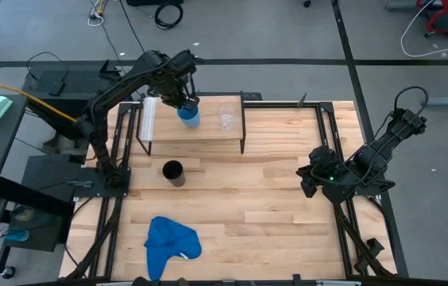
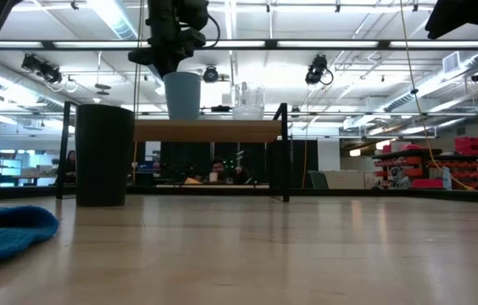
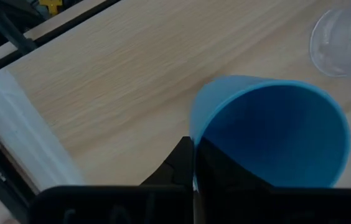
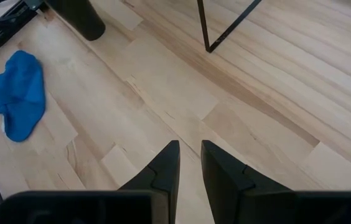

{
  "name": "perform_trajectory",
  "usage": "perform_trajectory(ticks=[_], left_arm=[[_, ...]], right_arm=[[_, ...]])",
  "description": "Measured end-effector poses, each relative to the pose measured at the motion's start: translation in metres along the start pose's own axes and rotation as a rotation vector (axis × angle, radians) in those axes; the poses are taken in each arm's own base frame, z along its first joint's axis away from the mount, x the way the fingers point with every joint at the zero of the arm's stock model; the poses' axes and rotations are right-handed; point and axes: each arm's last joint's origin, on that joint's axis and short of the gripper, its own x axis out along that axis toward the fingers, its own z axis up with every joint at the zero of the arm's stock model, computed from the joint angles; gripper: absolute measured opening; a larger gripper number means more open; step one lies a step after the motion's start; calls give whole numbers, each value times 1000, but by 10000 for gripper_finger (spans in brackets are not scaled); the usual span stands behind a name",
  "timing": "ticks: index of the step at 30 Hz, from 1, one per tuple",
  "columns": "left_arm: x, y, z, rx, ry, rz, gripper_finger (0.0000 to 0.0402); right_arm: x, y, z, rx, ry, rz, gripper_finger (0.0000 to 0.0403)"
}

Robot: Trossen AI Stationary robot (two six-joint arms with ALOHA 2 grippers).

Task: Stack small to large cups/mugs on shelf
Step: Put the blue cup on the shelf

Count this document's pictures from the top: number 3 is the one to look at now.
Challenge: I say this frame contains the black aluminium table frame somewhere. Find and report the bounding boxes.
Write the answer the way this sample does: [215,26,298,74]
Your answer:
[0,0,85,60]

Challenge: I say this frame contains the blue plastic cup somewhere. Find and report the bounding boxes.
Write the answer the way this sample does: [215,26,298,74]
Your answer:
[189,74,351,191]

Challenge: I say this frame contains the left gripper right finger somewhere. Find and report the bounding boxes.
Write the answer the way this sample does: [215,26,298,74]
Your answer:
[194,138,273,191]

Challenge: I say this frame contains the clear plastic mug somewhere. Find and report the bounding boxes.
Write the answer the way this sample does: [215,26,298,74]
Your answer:
[309,0,351,78]

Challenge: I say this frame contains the yellow plastic object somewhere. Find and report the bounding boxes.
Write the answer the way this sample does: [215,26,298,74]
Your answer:
[38,0,63,16]

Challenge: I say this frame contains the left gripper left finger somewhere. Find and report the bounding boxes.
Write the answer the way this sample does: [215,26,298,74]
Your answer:
[139,136,195,187]

